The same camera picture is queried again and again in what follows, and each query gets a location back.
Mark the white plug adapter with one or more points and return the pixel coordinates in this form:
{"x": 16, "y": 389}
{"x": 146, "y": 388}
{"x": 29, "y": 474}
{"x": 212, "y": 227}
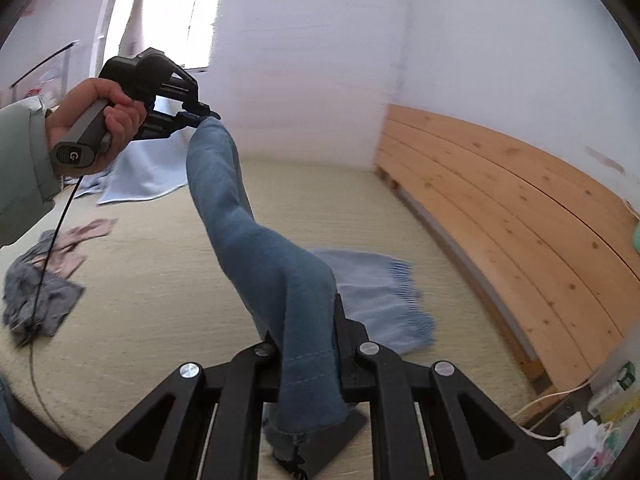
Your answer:
{"x": 572, "y": 427}

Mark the grey garment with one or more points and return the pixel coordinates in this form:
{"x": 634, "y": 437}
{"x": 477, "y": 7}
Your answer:
{"x": 60, "y": 300}

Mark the beige pink garment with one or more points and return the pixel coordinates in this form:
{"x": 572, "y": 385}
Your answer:
{"x": 85, "y": 232}

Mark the clear plastic container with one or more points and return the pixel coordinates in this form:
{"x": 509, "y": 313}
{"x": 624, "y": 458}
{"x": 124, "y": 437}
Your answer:
{"x": 617, "y": 385}

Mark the person's legs in jeans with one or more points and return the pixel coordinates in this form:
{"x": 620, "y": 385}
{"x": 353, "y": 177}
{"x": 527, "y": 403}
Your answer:
{"x": 5, "y": 410}

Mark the wooden headboard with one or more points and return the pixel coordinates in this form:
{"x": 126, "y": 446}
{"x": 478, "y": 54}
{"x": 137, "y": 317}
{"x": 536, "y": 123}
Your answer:
{"x": 500, "y": 210}

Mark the light blue fringed scarf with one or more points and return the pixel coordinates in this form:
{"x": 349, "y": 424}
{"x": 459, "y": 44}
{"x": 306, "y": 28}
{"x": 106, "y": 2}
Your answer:
{"x": 380, "y": 300}

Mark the light blue blanket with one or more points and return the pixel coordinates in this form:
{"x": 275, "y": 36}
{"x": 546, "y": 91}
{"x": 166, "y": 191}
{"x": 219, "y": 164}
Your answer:
{"x": 145, "y": 175}

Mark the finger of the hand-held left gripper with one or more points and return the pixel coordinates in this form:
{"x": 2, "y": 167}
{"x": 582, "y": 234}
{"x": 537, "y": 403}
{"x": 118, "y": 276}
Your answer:
{"x": 202, "y": 109}
{"x": 160, "y": 127}

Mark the person's left forearm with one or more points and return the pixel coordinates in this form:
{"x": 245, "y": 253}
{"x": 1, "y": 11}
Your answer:
{"x": 25, "y": 170}

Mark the beige patterned mattress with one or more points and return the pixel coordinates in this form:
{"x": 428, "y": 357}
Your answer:
{"x": 150, "y": 285}

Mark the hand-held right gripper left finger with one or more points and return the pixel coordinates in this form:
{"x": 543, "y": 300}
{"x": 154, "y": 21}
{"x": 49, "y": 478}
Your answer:
{"x": 267, "y": 375}

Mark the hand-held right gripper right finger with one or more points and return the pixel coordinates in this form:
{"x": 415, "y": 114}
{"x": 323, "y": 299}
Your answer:
{"x": 350, "y": 355}

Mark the blue garment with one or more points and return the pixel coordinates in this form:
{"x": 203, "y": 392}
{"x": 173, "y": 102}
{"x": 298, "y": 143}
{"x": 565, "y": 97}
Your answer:
{"x": 280, "y": 285}

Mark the person's left hand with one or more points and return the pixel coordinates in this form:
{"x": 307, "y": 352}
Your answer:
{"x": 75, "y": 105}

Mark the white printed curtain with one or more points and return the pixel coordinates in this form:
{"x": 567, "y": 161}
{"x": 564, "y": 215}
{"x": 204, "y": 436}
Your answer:
{"x": 170, "y": 20}

